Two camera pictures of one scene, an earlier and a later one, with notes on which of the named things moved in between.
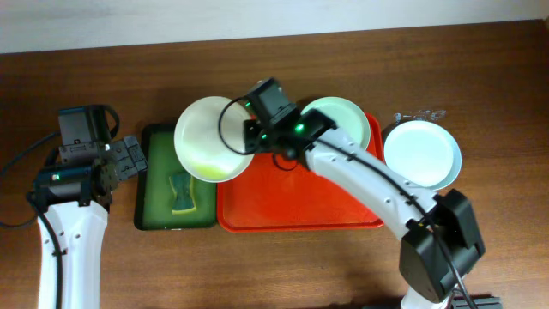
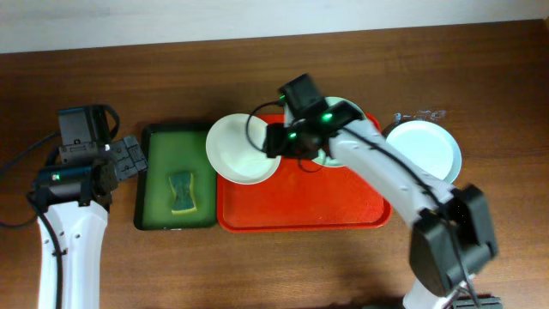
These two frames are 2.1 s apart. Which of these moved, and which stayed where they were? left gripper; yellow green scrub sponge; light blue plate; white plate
Moved: white plate
Stayed: yellow green scrub sponge; light blue plate; left gripper
